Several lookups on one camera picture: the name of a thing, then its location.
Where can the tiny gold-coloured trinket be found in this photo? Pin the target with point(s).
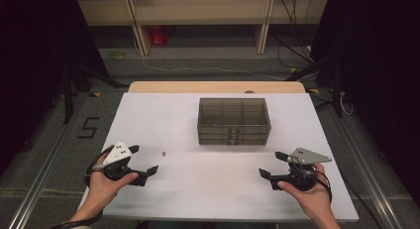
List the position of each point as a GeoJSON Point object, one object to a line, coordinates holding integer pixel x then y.
{"type": "Point", "coordinates": [163, 153]}

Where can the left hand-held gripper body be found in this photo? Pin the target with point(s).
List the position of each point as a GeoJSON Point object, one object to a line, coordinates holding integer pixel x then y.
{"type": "Point", "coordinates": [115, 154]}

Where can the smoky transparent drawer box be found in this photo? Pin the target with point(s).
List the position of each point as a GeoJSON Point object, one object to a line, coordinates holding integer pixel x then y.
{"type": "Point", "coordinates": [232, 120]}

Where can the cream wooden shelf unit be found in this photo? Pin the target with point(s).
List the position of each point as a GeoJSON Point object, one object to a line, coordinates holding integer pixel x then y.
{"type": "Point", "coordinates": [198, 11]}

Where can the white board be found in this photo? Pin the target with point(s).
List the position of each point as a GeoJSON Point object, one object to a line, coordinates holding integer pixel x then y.
{"type": "Point", "coordinates": [211, 189]}

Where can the black metal stand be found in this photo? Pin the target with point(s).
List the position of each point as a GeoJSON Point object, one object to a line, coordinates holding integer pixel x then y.
{"type": "Point", "coordinates": [337, 96]}
{"type": "Point", "coordinates": [68, 100]}

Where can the light wooden table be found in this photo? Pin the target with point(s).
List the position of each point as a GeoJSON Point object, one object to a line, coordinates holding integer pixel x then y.
{"type": "Point", "coordinates": [214, 87]}

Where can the black curtain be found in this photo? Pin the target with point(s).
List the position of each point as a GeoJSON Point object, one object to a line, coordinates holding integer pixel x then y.
{"type": "Point", "coordinates": [379, 57]}
{"type": "Point", "coordinates": [29, 57]}

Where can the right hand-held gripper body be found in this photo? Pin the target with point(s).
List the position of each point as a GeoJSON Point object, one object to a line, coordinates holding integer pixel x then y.
{"type": "Point", "coordinates": [307, 155]}

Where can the aluminium floor rail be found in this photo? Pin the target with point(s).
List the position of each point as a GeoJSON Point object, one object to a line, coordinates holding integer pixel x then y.
{"type": "Point", "coordinates": [374, 189]}
{"type": "Point", "coordinates": [43, 176]}

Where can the red object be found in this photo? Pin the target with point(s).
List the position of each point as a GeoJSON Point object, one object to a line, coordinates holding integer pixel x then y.
{"type": "Point", "coordinates": [160, 35]}

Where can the person's left hand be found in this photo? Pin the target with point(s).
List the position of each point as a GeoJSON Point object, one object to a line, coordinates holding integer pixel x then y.
{"type": "Point", "coordinates": [102, 189]}

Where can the person's right hand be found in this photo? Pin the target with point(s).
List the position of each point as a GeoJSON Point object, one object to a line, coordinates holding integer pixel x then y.
{"type": "Point", "coordinates": [310, 201]}

